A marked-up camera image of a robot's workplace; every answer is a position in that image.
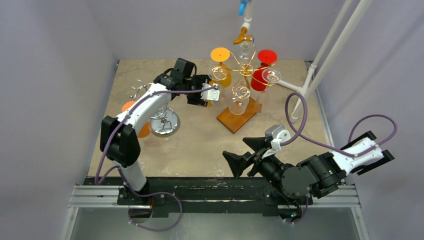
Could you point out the chrome wine glass rack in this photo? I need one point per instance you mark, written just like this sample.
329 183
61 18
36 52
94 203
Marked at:
164 122

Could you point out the gold rack with wooden base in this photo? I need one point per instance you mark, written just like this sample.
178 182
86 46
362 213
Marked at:
238 75

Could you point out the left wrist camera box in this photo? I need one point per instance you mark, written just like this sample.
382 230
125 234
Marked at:
210 92

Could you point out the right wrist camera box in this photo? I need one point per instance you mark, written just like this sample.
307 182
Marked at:
278 134

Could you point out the clear short glass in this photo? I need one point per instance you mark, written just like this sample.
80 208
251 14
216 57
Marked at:
246 51
239 99

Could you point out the red plastic wine glass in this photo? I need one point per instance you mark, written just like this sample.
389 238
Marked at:
266 57

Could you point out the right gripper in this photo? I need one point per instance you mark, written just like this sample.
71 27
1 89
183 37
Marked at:
255 159

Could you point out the brass faucet with blue handle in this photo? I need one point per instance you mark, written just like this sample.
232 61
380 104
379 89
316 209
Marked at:
245 10

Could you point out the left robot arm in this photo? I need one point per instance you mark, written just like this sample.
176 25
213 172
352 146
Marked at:
119 135

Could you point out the orange plastic goblet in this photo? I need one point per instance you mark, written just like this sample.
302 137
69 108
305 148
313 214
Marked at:
137 114

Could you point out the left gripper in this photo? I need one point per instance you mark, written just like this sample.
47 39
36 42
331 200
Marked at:
196 99

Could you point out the white pvc pipe frame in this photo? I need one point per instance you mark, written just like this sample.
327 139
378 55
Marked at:
311 84

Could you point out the clear tall flute glass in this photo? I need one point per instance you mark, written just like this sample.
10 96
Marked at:
270 76

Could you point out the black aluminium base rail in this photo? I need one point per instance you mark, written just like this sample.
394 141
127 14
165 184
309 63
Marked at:
205 195

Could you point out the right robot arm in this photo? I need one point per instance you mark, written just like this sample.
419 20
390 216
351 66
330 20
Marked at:
318 175

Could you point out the clear wine glass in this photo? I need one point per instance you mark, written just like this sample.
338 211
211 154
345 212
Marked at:
217 75

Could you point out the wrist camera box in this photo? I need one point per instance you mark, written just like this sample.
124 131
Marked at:
210 92
278 134

